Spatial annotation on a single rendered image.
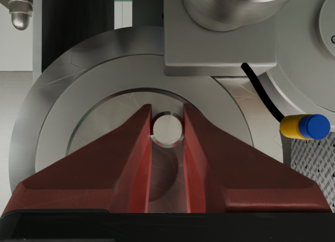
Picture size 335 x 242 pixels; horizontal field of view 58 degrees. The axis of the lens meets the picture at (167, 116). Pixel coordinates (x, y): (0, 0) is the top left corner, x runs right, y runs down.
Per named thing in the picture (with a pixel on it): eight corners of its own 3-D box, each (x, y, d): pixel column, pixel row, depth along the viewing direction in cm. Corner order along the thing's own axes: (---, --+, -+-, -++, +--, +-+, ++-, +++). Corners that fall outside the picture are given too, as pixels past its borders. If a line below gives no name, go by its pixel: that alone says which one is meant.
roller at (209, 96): (262, 61, 16) (249, 284, 15) (203, 101, 42) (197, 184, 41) (43, 45, 16) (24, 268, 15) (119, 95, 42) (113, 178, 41)
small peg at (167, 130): (186, 147, 11) (149, 148, 11) (182, 143, 14) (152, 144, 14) (185, 110, 11) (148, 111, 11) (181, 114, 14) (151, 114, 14)
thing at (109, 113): (32, 191, 14) (119, 57, 14) (48, 183, 16) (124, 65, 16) (167, 279, 14) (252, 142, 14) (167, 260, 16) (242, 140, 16)
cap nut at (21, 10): (27, -2, 47) (26, 26, 47) (37, 7, 51) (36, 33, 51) (3, -2, 47) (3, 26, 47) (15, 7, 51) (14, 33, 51)
